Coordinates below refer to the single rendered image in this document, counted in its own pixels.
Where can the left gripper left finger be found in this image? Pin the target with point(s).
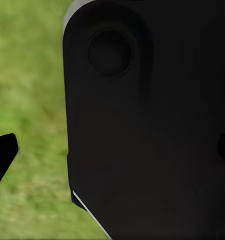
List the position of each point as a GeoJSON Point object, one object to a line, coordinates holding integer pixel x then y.
{"type": "Point", "coordinates": [8, 151]}

